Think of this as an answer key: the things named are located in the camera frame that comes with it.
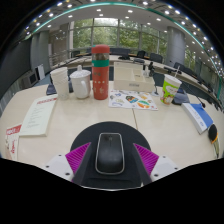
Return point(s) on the cream desk organizer box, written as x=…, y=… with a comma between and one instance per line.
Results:
x=133, y=83

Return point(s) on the white lidded mug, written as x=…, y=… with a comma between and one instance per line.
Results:
x=80, y=85

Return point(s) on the dark office chairs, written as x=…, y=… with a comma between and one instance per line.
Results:
x=155, y=57

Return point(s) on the blue and white book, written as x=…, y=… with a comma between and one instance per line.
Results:
x=200, y=118

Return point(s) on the colourful sticker sheet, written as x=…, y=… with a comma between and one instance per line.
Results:
x=133, y=100

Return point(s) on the black computer mouse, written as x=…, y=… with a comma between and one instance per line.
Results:
x=110, y=155

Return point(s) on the white booklet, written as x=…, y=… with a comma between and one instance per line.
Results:
x=38, y=115

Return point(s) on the red and white leaflet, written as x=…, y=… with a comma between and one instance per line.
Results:
x=13, y=140

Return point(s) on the red thermos bottle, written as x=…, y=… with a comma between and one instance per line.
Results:
x=100, y=80

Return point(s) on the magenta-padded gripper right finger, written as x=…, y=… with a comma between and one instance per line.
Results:
x=163, y=165

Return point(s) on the white paper cup stack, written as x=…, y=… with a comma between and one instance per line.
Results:
x=60, y=83

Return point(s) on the grey floor cabinet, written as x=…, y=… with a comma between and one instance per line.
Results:
x=29, y=80

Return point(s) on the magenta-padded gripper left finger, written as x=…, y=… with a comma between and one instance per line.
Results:
x=60, y=165

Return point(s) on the long curved conference desk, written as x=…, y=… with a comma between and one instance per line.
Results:
x=78, y=61

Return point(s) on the white green paper cup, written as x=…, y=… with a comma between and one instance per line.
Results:
x=169, y=91

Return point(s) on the ceiling lights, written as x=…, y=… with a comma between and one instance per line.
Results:
x=100, y=10

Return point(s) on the white standing board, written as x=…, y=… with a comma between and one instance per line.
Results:
x=40, y=71

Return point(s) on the black mouse pad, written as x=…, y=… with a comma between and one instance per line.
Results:
x=110, y=127

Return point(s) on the black handheld microphone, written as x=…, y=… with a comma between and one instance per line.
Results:
x=213, y=133

